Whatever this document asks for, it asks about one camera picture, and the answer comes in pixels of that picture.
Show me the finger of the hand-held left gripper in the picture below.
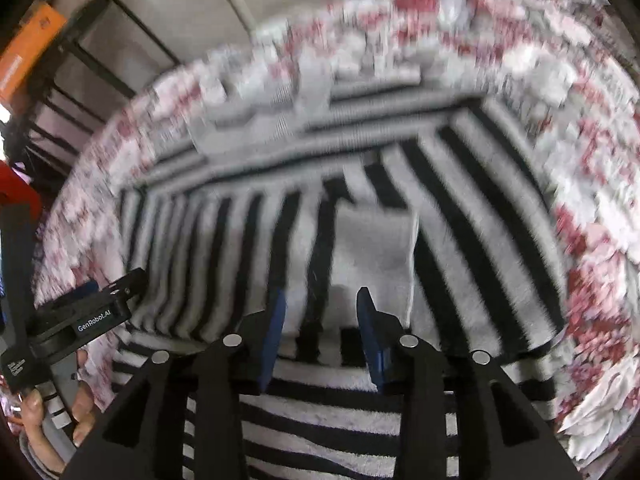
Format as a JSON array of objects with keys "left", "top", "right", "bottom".
[
  {"left": 99, "top": 268, "right": 147, "bottom": 311},
  {"left": 52, "top": 281, "right": 100, "bottom": 311}
]

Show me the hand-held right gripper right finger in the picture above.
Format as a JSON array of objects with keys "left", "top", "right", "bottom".
[{"left": 356, "top": 287, "right": 573, "bottom": 480}]

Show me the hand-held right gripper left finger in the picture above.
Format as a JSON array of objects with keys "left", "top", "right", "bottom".
[{"left": 62, "top": 290, "right": 287, "bottom": 480}]

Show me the black and white striped shirt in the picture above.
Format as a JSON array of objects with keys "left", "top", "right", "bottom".
[{"left": 111, "top": 74, "right": 570, "bottom": 480}]

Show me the person's left forearm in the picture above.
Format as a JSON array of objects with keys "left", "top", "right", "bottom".
[{"left": 17, "top": 427, "right": 78, "bottom": 480}]

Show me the person's left hand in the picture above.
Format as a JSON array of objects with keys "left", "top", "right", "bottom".
[{"left": 20, "top": 349, "right": 97, "bottom": 448}]

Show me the red object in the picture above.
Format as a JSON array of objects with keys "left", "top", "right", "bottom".
[{"left": 0, "top": 159, "right": 44, "bottom": 223}]

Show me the black metal rack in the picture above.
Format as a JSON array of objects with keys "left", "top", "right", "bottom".
[{"left": 9, "top": 0, "right": 183, "bottom": 177}]

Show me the orange box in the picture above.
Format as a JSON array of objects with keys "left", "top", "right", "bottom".
[{"left": 0, "top": 2, "right": 69, "bottom": 102}]

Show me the red floral bed sheet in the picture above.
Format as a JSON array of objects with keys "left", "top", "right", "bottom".
[{"left": 31, "top": 0, "right": 640, "bottom": 477}]

